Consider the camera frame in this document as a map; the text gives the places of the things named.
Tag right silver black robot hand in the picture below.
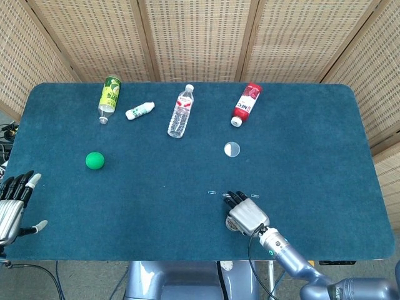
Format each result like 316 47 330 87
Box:
222 191 271 236

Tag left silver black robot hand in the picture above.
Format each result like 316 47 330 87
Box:
0 170 49 246

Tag clear dish with metal bits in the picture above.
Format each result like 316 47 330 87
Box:
225 216 241 233

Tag silver metal table leg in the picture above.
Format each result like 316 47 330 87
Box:
267 261 278 300

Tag teal carpet table cover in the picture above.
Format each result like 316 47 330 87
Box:
4 81 396 262

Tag green ball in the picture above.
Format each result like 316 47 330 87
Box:
85 151 106 171

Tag red juice bottle white cap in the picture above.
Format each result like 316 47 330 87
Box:
230 82 263 128

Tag blue-grey robot torso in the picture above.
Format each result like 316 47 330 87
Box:
124 261 260 300

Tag clear water bottle red label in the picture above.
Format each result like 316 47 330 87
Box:
167 84 195 139

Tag woven wooden screen panel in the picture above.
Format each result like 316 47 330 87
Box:
137 0 262 83
236 0 384 84
26 0 162 84
0 0 81 123
321 0 400 151
373 143 400 234

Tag small white green-print bottle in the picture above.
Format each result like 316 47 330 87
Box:
125 101 156 121

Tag yellow-green label plastic bottle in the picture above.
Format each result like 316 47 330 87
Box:
97 74 122 125

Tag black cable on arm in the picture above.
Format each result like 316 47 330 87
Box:
247 223 278 300

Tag black floor cable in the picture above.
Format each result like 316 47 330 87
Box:
4 262 66 300

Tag black cable on torso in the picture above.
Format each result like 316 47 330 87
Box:
216 261 228 300

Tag blue floor cable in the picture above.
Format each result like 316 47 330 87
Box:
54 261 63 300

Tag black cable tangle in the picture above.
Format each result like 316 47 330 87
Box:
0 122 20 171

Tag black table edge bracket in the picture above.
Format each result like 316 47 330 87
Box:
318 259 357 266

